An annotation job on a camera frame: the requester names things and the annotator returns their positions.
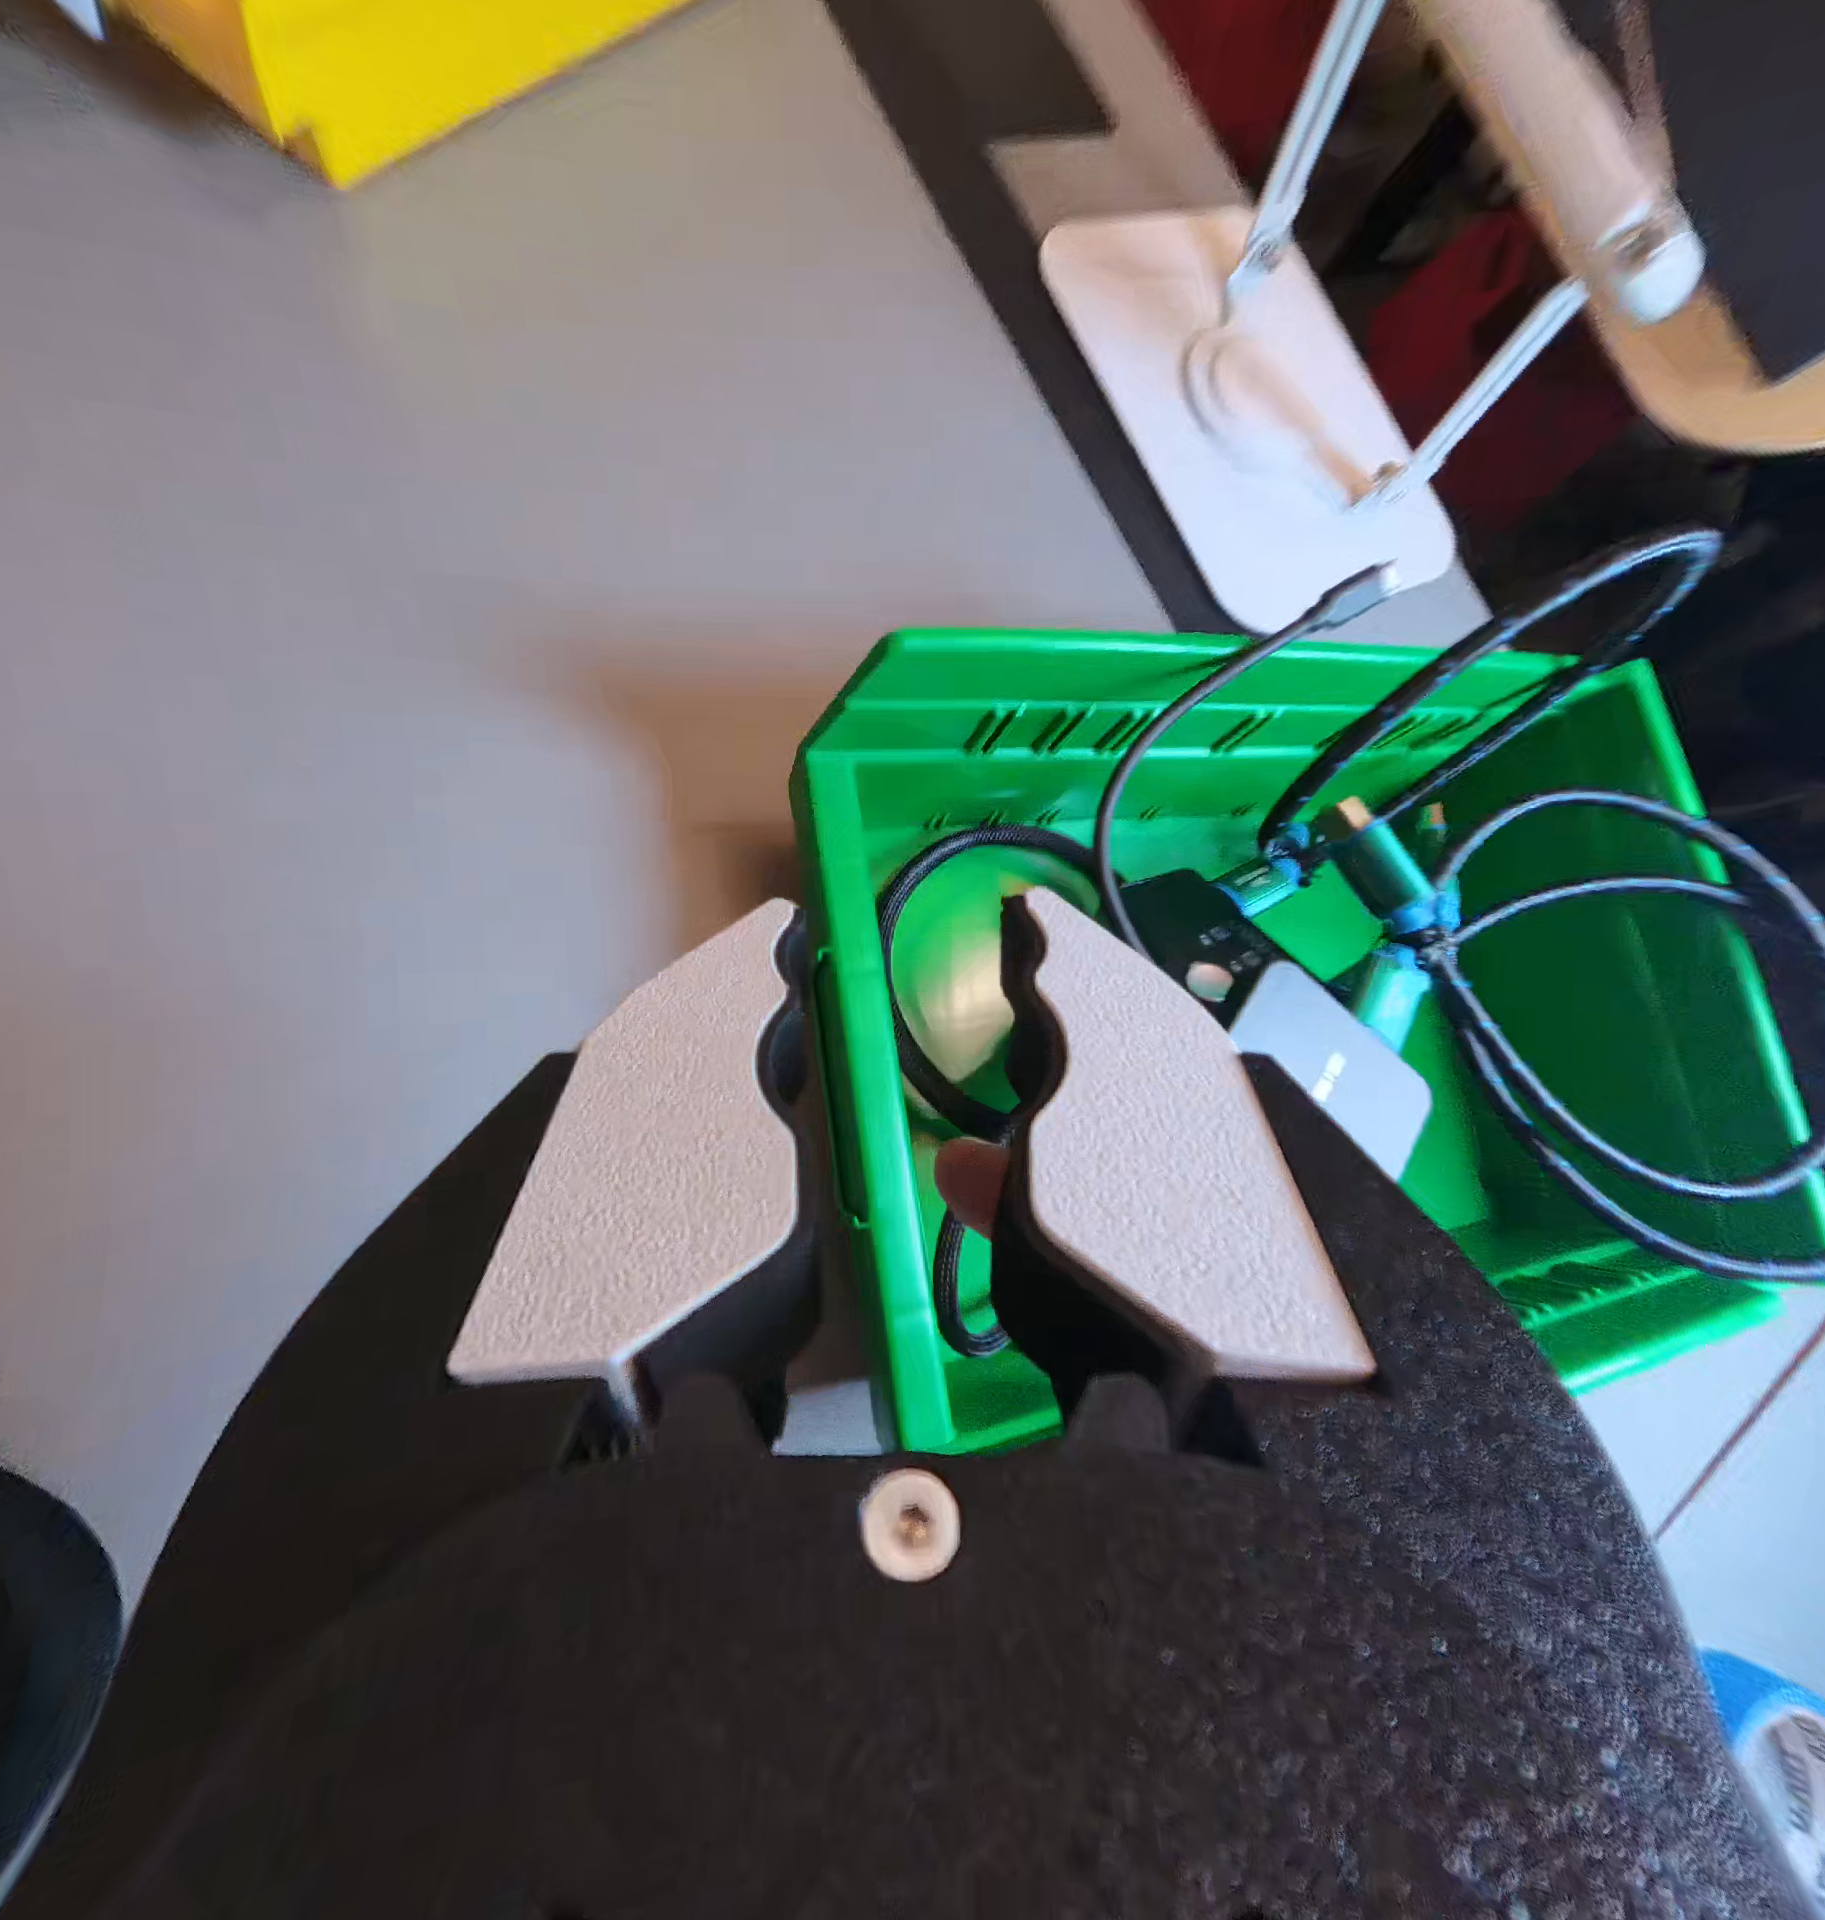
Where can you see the yellow plastic bin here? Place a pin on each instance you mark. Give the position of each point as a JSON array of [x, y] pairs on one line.
[[404, 60]]

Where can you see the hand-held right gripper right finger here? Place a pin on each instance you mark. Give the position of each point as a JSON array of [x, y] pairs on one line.
[[1183, 1185]]

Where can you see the black HDMI switch box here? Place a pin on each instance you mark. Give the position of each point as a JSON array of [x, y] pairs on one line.
[[1333, 1065]]

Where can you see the green plastic bin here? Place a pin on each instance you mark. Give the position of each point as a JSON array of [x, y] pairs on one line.
[[1634, 781]]

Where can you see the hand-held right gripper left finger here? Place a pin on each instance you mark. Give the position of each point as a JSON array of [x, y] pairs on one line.
[[659, 1170]]

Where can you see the red chair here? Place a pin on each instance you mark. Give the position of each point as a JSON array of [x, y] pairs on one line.
[[1483, 331]]

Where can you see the blue tape roll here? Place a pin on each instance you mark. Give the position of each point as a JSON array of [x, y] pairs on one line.
[[1790, 1756]]

